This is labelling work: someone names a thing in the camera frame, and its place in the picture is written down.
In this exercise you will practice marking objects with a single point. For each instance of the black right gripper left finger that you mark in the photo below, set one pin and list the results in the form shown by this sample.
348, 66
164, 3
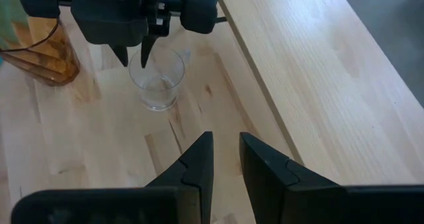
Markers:
195, 184

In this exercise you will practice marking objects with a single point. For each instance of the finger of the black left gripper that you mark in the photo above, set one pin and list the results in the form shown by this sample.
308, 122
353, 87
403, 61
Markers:
147, 48
122, 53

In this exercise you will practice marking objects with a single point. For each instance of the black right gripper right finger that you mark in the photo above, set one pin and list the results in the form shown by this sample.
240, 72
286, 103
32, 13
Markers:
271, 184

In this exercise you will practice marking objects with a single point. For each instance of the light wooden shelf board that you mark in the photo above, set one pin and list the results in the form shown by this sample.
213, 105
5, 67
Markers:
331, 85

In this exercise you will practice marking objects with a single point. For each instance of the clear drinking glass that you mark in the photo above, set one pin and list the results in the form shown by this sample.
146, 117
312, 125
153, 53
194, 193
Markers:
159, 94

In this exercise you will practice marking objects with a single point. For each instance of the amber faceted drinking glass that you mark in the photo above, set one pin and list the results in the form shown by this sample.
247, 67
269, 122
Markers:
49, 61

